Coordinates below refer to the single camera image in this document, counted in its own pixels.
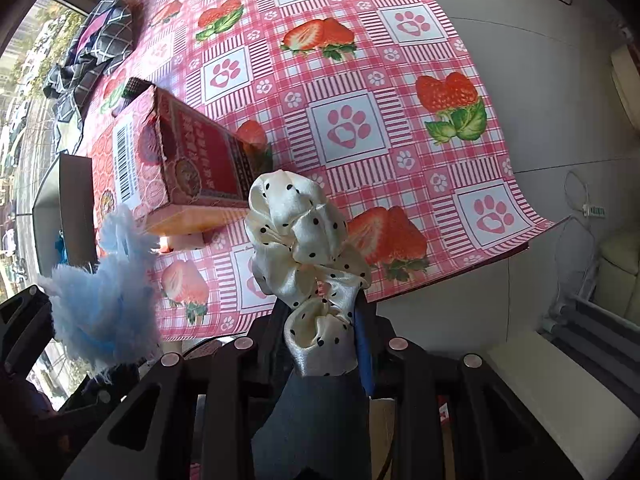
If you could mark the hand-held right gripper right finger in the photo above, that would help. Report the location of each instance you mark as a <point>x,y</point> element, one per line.
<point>364,355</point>

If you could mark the white polka dot scrunchie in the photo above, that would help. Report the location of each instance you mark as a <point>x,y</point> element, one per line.
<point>295,230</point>

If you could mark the pink purple cloth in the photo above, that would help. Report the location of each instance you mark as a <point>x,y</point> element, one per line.
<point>87,35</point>

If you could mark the white flat board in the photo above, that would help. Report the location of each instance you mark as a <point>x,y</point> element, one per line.
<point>560,400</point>

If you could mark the pink strawberry printed tablecloth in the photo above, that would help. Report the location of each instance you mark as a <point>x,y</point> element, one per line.
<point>350,85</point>

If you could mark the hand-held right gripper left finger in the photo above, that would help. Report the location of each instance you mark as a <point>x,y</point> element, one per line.
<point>270,355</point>

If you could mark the pink patterned carton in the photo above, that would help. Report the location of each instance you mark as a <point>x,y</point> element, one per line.
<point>200,160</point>

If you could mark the light blue fluffy scrunchie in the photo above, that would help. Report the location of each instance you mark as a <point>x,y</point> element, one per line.
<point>105,300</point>

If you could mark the white cardboard box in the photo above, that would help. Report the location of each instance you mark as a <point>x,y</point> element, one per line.
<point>75,200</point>

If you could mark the white power strip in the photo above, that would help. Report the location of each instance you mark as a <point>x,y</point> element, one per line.
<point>596,210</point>

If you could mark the grey checked cloth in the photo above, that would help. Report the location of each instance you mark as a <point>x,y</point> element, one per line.
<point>105,35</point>

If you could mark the cream sofa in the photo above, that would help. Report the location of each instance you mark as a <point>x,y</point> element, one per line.
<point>622,260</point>

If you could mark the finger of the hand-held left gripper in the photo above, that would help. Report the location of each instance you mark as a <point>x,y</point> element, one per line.
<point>107,385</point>

